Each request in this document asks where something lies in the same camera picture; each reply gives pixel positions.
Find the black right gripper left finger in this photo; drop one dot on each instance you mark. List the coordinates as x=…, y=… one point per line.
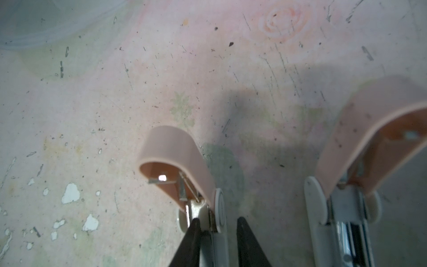
x=188, y=252

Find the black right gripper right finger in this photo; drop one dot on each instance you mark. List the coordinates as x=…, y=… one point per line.
x=250, y=253

